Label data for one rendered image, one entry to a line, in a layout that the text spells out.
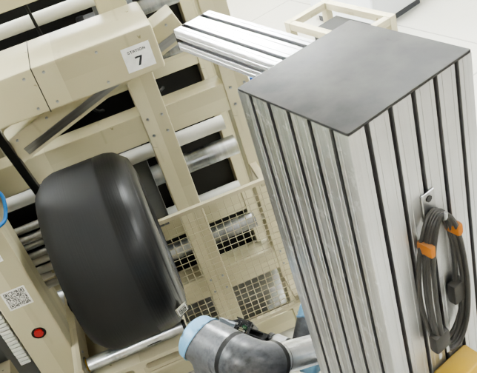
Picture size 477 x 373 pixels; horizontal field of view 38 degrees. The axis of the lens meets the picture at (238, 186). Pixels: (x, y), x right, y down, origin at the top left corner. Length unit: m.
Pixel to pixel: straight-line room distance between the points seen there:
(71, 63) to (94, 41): 0.10
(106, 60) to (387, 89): 1.31
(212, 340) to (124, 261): 0.47
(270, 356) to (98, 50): 1.06
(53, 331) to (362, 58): 1.56
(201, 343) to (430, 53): 0.89
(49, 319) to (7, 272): 0.23
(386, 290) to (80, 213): 1.13
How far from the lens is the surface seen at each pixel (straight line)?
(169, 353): 2.37
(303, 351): 1.71
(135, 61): 2.19
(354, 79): 1.04
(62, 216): 2.04
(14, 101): 2.21
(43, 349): 2.40
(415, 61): 1.06
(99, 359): 2.37
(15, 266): 2.19
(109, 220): 2.00
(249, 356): 1.60
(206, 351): 1.64
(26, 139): 2.41
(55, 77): 2.18
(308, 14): 4.48
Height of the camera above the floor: 2.53
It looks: 35 degrees down
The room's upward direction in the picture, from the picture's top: 18 degrees counter-clockwise
